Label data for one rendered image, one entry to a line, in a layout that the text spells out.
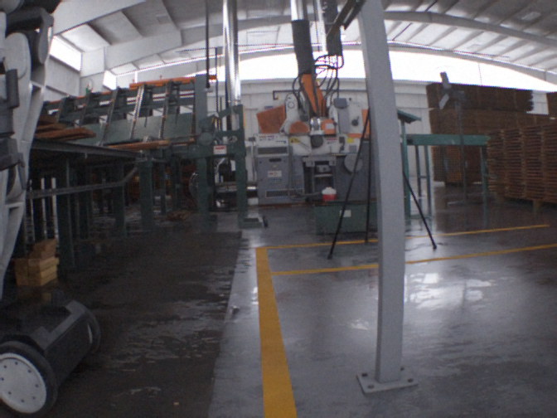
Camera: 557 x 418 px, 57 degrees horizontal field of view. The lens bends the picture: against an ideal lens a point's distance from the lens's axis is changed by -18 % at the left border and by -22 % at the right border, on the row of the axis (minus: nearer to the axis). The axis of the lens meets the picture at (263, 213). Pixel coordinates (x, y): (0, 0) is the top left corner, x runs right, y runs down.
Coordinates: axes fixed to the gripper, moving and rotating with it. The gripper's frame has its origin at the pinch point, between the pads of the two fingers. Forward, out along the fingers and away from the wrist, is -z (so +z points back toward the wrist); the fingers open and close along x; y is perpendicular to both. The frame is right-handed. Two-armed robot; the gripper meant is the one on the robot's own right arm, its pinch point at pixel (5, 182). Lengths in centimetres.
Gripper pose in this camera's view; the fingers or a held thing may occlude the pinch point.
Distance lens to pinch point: 136.4
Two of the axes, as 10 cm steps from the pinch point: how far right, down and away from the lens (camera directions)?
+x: 9.8, -2.0, -0.9
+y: 0.8, -0.7, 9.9
